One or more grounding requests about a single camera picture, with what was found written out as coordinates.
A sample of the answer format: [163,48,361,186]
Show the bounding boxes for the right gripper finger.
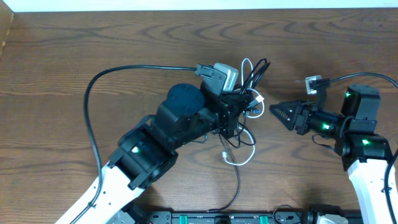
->
[269,103,303,131]
[280,100,315,107]

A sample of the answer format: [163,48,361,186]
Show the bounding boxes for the white USB cable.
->
[221,57,266,166]

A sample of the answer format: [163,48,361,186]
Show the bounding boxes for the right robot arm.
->
[269,76,397,223]

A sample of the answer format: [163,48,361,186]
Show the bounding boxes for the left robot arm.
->
[58,63,254,223]

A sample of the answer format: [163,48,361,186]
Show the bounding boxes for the black white braided cable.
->
[207,133,242,213]

